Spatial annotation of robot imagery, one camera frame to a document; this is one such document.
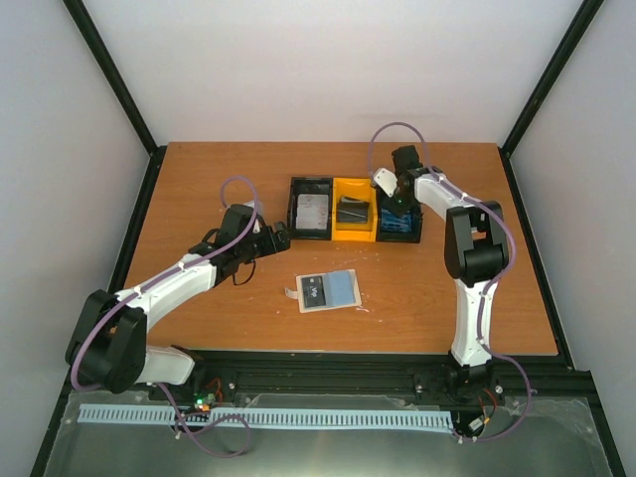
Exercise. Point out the yellow middle card bin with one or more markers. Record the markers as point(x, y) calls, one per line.
point(358, 188)

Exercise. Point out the black VIP card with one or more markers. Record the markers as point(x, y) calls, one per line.
point(313, 292)

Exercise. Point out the black frame post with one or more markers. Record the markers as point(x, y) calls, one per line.
point(568, 43)
point(102, 56)

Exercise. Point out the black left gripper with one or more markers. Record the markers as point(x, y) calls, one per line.
point(269, 243)

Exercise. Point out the blue card stack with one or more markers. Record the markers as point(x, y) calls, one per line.
point(393, 224)

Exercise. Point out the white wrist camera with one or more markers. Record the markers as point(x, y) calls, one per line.
point(257, 206)
point(386, 180)

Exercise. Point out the black left card bin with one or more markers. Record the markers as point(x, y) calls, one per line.
point(309, 185)

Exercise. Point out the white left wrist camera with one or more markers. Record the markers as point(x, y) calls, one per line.
point(257, 206)

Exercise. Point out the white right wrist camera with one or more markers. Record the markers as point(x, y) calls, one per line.
point(386, 180)

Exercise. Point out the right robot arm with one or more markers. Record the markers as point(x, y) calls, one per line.
point(475, 254)

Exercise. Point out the black front frame rail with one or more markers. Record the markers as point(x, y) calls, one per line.
point(427, 380)

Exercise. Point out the black frame post left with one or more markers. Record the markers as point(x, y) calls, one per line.
point(102, 56)

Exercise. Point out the black card bin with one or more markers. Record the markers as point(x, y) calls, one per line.
point(417, 221)
point(309, 185)

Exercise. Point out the light blue cable duct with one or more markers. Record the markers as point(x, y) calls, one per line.
point(273, 418)

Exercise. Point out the black card stack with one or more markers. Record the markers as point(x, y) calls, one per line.
point(352, 211)

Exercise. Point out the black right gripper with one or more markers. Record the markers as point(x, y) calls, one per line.
point(405, 209)

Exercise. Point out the white card stack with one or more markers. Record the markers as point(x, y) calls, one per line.
point(312, 212)

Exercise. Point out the black right card bin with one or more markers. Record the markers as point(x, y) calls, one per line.
point(417, 221)

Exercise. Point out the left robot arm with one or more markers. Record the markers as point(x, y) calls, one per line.
point(109, 348)

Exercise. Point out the black frame post right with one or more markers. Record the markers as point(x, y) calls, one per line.
point(568, 43)

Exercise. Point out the beige card holder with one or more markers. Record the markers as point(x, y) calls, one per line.
point(341, 287)

